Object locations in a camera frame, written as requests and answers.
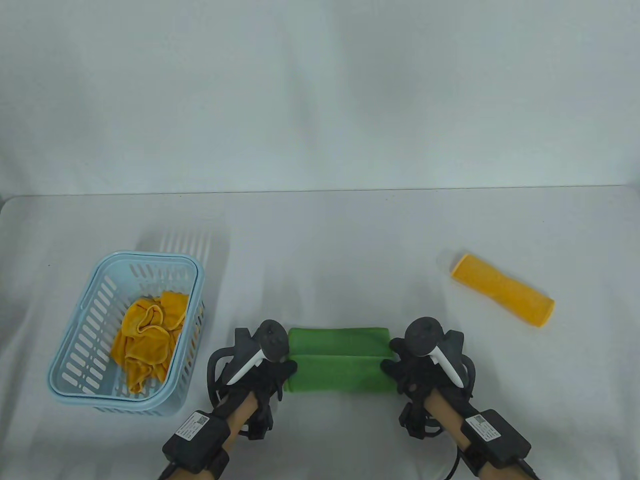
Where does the person's right hand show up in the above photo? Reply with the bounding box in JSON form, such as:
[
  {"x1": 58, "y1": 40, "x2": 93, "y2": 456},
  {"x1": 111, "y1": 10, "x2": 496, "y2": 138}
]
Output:
[{"x1": 380, "y1": 337, "x2": 447, "y2": 402}]

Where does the person's left hand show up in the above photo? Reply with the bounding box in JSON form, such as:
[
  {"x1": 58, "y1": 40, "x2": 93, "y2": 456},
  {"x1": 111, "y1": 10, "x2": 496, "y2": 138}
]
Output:
[{"x1": 249, "y1": 359, "x2": 299, "y2": 417}]

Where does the green towel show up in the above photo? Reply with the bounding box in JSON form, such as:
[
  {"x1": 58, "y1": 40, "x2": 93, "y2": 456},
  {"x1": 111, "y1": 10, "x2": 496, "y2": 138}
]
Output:
[{"x1": 283, "y1": 326, "x2": 399, "y2": 395}]

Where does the yellow square towel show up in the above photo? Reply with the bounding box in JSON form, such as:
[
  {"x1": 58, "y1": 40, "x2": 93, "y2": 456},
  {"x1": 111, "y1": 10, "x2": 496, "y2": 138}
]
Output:
[{"x1": 451, "y1": 253, "x2": 556, "y2": 329}]

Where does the orange cloth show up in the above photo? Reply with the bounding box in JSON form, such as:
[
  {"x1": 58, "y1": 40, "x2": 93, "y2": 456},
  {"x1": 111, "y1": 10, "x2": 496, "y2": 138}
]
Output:
[{"x1": 109, "y1": 290, "x2": 190, "y2": 395}]

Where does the black and white controller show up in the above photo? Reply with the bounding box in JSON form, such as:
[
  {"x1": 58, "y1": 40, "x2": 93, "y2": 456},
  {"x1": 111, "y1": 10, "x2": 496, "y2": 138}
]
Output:
[
  {"x1": 207, "y1": 319, "x2": 291, "y2": 397},
  {"x1": 403, "y1": 316, "x2": 477, "y2": 397}
]

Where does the black sensor box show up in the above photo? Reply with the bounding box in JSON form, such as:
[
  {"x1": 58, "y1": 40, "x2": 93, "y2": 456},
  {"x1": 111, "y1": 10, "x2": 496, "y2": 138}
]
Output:
[
  {"x1": 459, "y1": 408, "x2": 532, "y2": 469},
  {"x1": 161, "y1": 410, "x2": 232, "y2": 474}
]

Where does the light blue plastic basket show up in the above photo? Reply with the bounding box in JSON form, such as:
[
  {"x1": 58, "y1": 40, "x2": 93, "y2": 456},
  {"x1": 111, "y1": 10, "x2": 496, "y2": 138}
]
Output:
[{"x1": 47, "y1": 251, "x2": 206, "y2": 419}]

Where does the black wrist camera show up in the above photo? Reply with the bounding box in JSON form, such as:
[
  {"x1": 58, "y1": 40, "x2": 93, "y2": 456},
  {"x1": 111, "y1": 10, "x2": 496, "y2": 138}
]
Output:
[
  {"x1": 245, "y1": 406, "x2": 275, "y2": 442},
  {"x1": 398, "y1": 403, "x2": 442, "y2": 439}
]

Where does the black wrist strap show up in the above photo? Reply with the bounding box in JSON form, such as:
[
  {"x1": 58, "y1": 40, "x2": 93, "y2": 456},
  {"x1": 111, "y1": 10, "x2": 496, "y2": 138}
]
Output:
[
  {"x1": 196, "y1": 449, "x2": 231, "y2": 480},
  {"x1": 462, "y1": 446, "x2": 494, "y2": 480}
]

